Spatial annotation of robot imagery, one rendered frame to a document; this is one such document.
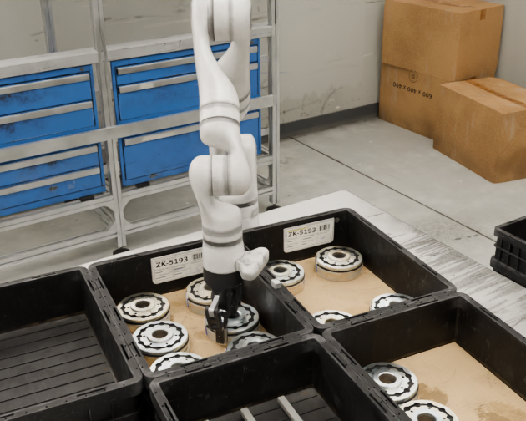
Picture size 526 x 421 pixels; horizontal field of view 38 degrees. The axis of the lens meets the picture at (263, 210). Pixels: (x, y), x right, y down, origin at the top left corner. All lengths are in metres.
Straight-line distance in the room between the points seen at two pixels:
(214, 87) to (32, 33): 2.73
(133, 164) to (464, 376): 2.26
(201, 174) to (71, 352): 0.44
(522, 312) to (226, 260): 0.79
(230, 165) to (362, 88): 3.90
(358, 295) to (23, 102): 1.90
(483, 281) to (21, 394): 1.12
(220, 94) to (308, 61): 3.50
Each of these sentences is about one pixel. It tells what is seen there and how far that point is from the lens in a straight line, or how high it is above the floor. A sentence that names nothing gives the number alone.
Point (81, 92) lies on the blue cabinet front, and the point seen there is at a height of 0.78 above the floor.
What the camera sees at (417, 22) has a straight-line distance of 4.83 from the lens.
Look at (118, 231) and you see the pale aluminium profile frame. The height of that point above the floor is 0.12.
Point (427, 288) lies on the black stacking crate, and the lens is 1.51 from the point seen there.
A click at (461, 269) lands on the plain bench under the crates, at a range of 1.98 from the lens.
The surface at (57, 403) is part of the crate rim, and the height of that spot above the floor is 0.93.
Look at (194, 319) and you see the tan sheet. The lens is 1.51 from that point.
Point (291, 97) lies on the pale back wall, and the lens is 4.79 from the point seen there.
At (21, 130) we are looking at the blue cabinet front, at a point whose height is 0.66.
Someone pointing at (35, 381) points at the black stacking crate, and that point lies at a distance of 1.42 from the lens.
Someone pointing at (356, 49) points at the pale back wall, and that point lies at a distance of 5.02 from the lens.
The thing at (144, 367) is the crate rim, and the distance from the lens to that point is 1.23.
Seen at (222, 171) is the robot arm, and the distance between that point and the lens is 1.26.
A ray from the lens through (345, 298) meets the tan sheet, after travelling 1.57.
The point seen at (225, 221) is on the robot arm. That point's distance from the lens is 1.29.
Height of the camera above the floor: 1.67
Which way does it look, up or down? 26 degrees down
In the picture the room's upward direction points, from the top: 1 degrees counter-clockwise
